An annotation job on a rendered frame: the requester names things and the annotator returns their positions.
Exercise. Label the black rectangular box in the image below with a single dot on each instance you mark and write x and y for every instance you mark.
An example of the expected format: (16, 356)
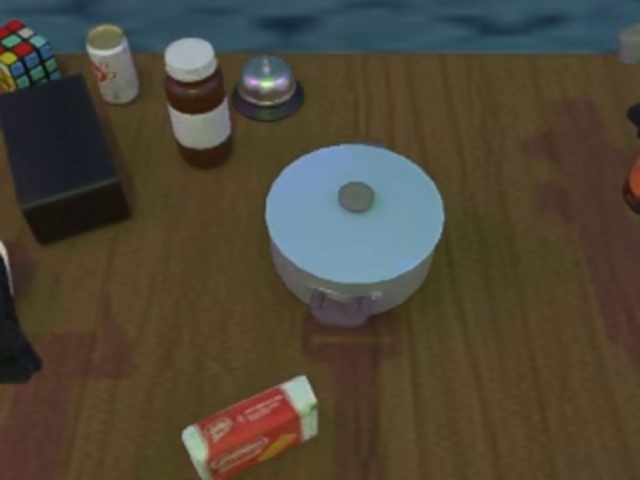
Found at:
(60, 155)

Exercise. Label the red and white biscuit pack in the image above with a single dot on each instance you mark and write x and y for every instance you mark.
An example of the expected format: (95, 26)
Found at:
(250, 430)

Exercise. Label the brown bottle with white cap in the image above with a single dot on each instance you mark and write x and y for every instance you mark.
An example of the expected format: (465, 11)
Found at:
(199, 120)

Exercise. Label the small black object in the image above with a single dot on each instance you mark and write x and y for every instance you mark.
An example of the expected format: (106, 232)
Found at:
(635, 117)

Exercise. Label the silver service bell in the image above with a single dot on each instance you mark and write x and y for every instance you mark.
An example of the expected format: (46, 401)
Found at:
(266, 85)

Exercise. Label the white drink can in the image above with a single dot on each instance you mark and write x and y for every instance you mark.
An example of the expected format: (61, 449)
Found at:
(114, 70)

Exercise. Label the white pot with lid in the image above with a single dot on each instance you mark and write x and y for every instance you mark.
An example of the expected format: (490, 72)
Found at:
(350, 235)

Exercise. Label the orange jar with dark rim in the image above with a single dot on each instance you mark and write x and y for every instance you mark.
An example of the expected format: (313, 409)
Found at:
(634, 182)

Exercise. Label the white gray cylinder object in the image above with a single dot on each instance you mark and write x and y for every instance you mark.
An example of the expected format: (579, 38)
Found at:
(631, 45)

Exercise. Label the multicolored puzzle cube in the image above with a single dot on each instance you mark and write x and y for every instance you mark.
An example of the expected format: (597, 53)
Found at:
(25, 52)

